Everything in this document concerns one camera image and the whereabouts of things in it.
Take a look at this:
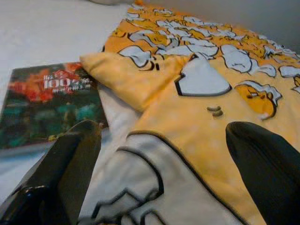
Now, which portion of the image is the white quilted mattress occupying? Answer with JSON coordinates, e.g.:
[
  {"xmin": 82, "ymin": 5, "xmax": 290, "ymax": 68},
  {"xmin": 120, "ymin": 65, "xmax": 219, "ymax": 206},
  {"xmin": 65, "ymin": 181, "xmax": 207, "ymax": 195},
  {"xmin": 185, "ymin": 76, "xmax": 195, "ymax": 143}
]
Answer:
[{"xmin": 0, "ymin": 0, "xmax": 141, "ymax": 207}]

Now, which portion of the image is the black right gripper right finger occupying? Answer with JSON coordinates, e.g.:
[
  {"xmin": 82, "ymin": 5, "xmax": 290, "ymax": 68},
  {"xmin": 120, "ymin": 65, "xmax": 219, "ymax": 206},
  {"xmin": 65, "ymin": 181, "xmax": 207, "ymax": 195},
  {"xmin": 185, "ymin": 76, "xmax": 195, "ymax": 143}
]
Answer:
[{"xmin": 225, "ymin": 121, "xmax": 300, "ymax": 225}]

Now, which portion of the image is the yellow duck print blanket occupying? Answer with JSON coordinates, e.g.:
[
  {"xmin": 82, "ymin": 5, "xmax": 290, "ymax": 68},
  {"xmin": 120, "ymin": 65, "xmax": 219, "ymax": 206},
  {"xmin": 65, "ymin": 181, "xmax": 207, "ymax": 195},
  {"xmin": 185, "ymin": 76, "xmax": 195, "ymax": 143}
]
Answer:
[{"xmin": 78, "ymin": 0, "xmax": 300, "ymax": 225}]

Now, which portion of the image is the dark flower cover book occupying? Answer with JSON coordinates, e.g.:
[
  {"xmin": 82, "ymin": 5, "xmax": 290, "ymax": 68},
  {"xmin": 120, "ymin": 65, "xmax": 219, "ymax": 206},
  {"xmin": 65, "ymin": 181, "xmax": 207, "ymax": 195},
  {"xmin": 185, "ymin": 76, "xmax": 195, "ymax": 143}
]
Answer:
[{"xmin": 0, "ymin": 62, "xmax": 109, "ymax": 150}]

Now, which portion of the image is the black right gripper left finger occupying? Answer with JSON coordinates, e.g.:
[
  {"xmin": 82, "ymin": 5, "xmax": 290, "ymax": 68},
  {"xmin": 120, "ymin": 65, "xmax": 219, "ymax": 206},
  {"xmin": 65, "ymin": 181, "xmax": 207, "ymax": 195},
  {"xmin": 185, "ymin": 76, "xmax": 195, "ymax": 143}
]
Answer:
[{"xmin": 0, "ymin": 120, "xmax": 103, "ymax": 225}]

